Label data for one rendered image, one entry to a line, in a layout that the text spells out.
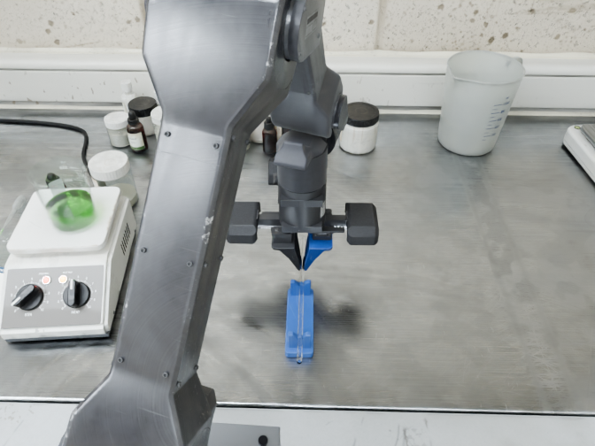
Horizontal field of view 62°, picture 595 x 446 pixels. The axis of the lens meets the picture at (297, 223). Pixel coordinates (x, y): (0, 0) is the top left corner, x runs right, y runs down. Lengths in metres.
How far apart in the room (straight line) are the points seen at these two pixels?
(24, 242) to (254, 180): 0.37
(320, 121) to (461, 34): 0.61
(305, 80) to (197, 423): 0.28
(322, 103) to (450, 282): 0.35
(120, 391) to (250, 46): 0.19
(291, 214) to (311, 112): 0.15
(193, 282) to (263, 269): 0.44
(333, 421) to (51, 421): 0.30
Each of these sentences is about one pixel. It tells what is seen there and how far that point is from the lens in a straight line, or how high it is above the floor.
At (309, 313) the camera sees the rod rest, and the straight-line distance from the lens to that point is 0.64.
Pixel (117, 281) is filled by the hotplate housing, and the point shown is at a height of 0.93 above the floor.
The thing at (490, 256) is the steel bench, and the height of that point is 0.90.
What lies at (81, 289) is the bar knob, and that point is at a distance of 0.66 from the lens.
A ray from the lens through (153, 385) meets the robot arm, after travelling 0.29.
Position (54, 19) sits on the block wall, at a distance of 1.12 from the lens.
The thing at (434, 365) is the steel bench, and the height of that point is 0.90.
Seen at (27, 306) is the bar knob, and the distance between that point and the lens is 0.68.
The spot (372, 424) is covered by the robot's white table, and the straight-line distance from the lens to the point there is 0.58.
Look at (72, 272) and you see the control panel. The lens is 0.68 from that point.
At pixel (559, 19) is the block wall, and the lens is 1.11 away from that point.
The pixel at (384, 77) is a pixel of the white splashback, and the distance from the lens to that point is 1.02.
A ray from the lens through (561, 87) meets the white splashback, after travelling 1.13.
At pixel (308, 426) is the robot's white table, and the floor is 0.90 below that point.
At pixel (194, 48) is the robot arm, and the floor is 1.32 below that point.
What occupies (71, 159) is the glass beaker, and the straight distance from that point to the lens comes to 0.68.
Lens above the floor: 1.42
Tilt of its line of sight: 42 degrees down
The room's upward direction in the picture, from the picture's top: straight up
